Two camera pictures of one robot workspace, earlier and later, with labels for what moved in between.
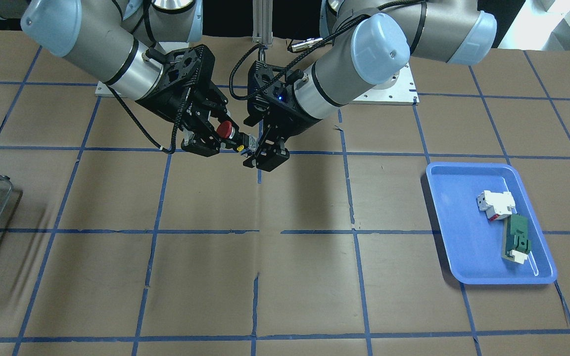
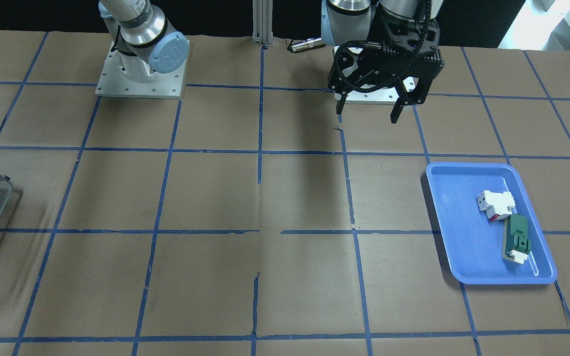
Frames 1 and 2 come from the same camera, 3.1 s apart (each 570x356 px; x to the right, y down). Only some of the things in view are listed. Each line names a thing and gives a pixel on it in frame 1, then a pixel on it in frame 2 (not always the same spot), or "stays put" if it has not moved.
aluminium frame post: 262,22 stays put
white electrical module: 497,205 stays put
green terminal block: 516,244 stays put
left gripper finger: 272,153 -> 397,110
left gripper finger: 251,161 -> 340,104
